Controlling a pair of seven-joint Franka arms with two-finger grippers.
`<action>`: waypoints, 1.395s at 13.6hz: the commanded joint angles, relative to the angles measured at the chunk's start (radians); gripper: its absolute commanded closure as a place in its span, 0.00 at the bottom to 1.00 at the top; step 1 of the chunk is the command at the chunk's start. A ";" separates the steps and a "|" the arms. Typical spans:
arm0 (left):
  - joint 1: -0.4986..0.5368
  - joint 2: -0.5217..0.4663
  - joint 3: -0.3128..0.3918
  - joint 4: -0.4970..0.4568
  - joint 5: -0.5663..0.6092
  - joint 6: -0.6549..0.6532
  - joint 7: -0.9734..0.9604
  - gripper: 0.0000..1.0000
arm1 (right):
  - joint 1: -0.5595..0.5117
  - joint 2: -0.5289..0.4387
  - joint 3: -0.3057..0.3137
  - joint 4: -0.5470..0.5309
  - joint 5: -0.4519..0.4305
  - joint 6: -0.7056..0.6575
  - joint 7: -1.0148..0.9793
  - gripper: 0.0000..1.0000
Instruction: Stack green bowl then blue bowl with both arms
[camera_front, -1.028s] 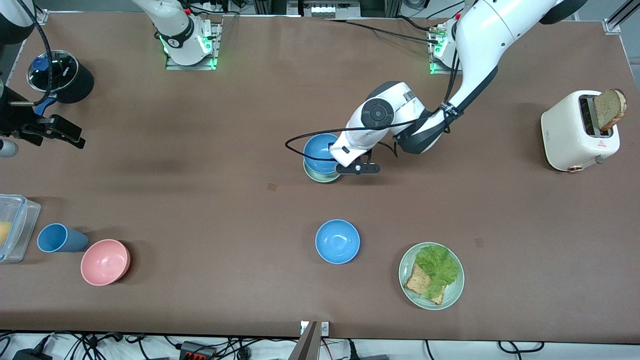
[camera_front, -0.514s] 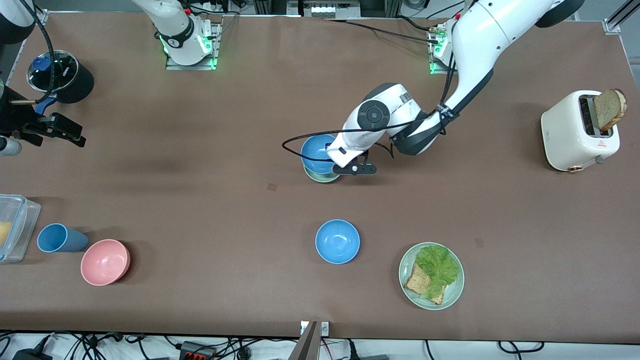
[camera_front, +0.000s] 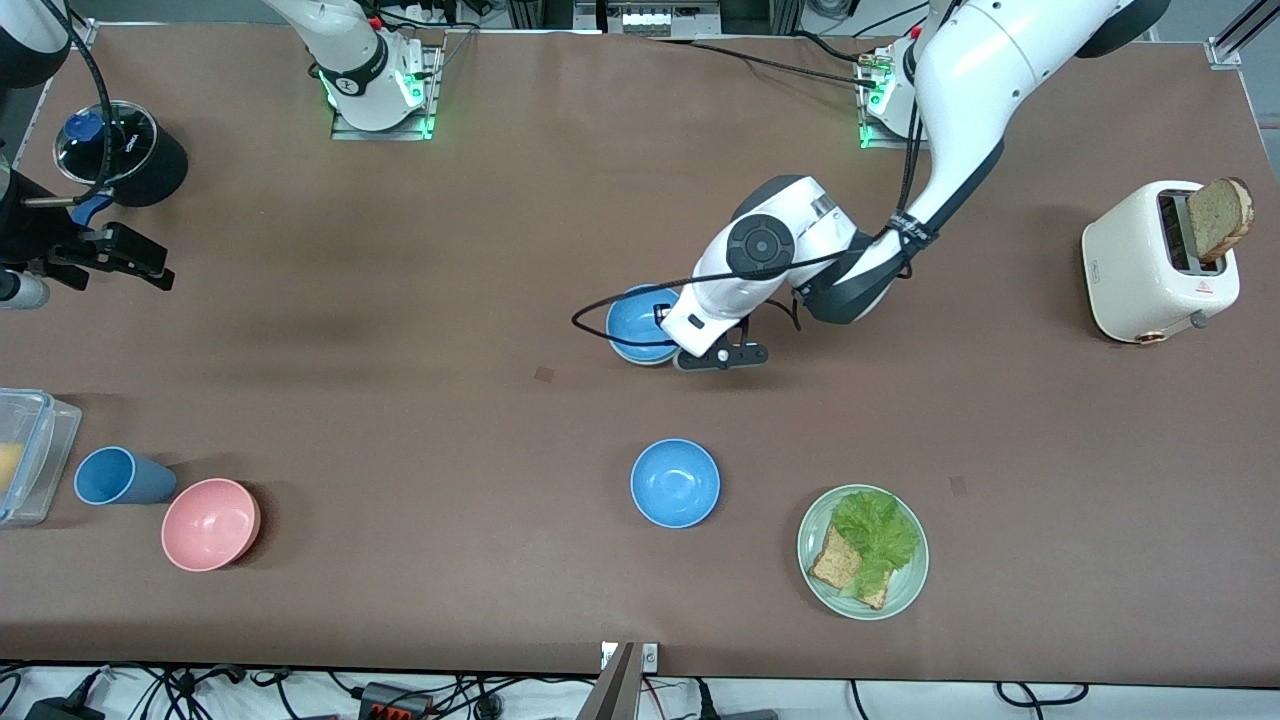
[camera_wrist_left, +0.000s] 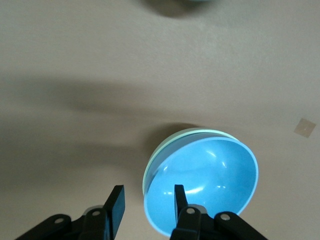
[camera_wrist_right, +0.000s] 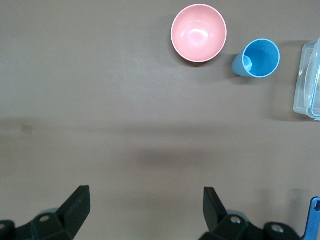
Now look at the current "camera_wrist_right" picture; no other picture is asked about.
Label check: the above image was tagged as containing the pink bowl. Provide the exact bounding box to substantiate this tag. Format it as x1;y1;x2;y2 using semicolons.
170;3;228;64

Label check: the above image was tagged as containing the black pot with blue handle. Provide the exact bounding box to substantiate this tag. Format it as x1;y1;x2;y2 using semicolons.
302;196;320;240

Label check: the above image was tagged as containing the blue cup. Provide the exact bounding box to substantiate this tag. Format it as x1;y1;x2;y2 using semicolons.
231;38;281;79

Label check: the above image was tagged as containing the clear plastic food container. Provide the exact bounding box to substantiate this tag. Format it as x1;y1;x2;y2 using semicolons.
292;36;320;122

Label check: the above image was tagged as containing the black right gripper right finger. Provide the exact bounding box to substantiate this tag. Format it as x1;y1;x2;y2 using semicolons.
199;186;301;240

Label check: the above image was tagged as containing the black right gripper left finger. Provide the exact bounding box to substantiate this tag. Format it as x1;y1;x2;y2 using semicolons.
0;185;91;240

